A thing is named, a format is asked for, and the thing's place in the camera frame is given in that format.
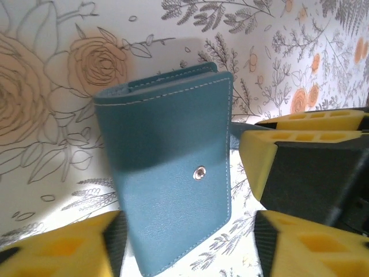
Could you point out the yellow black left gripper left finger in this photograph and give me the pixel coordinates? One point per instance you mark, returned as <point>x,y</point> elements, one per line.
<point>57,254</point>

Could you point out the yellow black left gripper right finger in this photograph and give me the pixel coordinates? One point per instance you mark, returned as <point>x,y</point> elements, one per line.
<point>317,254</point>

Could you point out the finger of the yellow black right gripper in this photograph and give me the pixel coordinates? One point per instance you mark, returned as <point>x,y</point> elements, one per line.
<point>317,119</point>
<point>311,173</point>

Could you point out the blue-grey cloth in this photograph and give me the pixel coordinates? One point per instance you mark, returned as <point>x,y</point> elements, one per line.
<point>173,179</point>

